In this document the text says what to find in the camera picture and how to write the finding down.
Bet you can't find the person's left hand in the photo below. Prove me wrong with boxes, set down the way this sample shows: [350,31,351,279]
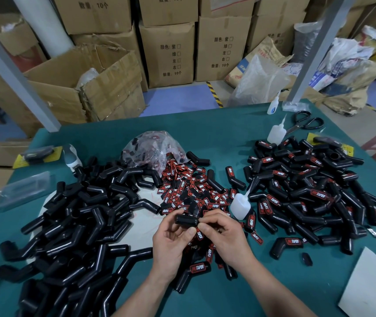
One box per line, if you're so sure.
[151,209,197,284]

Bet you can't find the person's right hand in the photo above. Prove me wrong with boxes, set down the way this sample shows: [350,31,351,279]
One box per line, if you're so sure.
[197,209,258,278]

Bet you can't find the black rubber elbow tube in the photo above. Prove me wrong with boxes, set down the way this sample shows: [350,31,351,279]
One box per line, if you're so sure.
[174,213,200,228]

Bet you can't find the person's left forearm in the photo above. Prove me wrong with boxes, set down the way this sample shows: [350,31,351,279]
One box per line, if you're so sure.
[111,270,176,317]

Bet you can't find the black elbow tube red label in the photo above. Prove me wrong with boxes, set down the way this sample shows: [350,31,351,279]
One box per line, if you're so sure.
[269,237,309,260]

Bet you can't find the person's right forearm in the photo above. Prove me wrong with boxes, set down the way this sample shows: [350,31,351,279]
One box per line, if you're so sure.
[237,257,318,317]

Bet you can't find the white glue squeeze bottle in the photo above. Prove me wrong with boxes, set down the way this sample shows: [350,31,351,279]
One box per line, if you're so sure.
[230,190,251,220]
[267,115,288,145]

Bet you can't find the heap of red black labels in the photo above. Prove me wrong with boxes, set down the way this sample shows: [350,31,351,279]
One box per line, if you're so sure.
[160,160,264,261]

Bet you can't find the clear bag of labels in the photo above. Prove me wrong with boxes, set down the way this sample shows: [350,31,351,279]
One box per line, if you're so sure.
[120,130,188,169]

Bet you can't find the pile of plain black tubes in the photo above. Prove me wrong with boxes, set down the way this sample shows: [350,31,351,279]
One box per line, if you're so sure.
[0,157,164,317]

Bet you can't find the pile of labelled black tubes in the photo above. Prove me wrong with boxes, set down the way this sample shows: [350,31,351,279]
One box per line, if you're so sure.
[225,137,376,256]

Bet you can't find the white glue bottle blue label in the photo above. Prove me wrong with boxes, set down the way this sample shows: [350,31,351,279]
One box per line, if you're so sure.
[267,90,280,115]

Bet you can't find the white grey plastic bottle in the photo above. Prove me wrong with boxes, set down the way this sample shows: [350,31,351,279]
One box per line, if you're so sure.
[62,144,83,173]

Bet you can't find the black scissors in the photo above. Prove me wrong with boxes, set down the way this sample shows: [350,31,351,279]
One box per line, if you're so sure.
[285,111,325,134]

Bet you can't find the small clear plastic pouch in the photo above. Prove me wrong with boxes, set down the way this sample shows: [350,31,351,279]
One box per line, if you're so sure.
[282,100,311,113]

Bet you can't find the yellow card black part package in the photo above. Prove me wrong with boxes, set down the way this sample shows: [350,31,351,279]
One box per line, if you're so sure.
[12,145,63,169]
[307,133,354,158]

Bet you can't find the clear plastic bag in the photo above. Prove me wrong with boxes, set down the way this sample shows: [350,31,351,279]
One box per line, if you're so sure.
[227,54,295,108]

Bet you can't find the clear plastic blister package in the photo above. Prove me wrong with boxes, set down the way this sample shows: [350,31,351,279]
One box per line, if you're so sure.
[0,171,51,209]

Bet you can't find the white cardboard sheet red marks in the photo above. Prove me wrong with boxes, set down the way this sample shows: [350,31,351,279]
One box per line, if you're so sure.
[338,246,376,317]

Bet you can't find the torn open cardboard box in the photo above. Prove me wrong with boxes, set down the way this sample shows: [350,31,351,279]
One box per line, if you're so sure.
[23,44,146,125]

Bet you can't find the brown paper sack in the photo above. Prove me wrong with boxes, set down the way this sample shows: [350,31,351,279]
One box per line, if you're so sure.
[224,36,295,90]

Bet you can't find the stack of printed cardboard boxes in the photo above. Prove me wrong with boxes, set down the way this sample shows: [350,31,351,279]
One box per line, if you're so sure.
[52,0,376,91]

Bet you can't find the heap of sacks and bags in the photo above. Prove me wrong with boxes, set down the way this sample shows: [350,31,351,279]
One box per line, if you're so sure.
[294,21,376,116]

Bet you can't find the worn brown cardboard box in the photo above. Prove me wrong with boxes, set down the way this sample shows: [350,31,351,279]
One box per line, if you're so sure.
[0,13,48,139]

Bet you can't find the white plastic roll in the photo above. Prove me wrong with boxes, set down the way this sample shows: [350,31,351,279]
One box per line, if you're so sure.
[11,0,75,59]

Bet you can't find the grey metal post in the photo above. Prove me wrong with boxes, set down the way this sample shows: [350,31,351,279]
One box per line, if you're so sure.
[287,0,357,103]
[0,16,62,133]

